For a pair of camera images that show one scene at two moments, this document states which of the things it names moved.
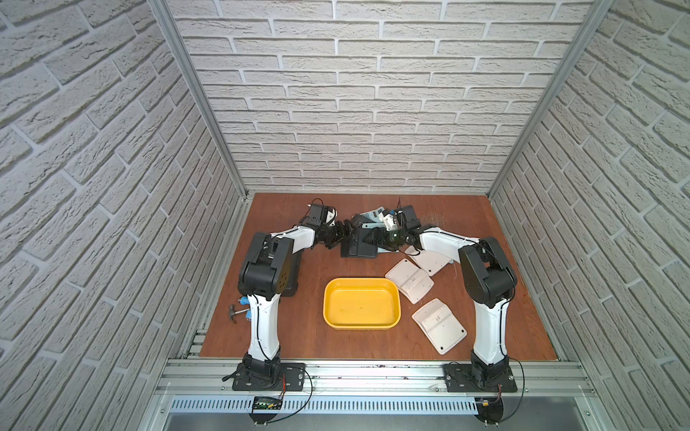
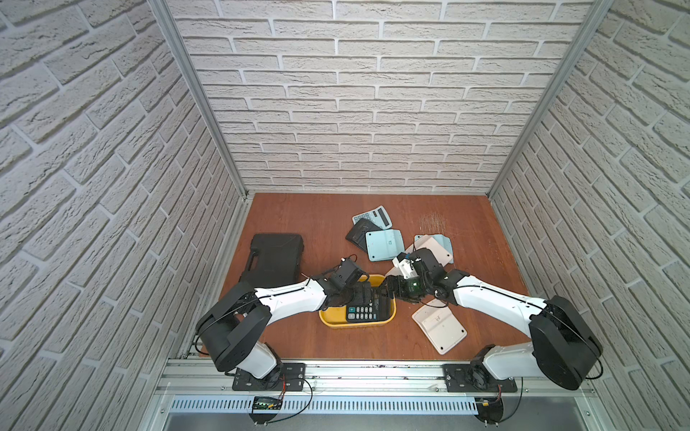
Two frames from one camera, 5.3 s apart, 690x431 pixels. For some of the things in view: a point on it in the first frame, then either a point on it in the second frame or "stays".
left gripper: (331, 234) -> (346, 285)
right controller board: (490, 409) stays
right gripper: (383, 241) -> (399, 291)
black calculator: (352, 244) -> (381, 309)
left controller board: (267, 403) stays
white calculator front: (440, 325) stays
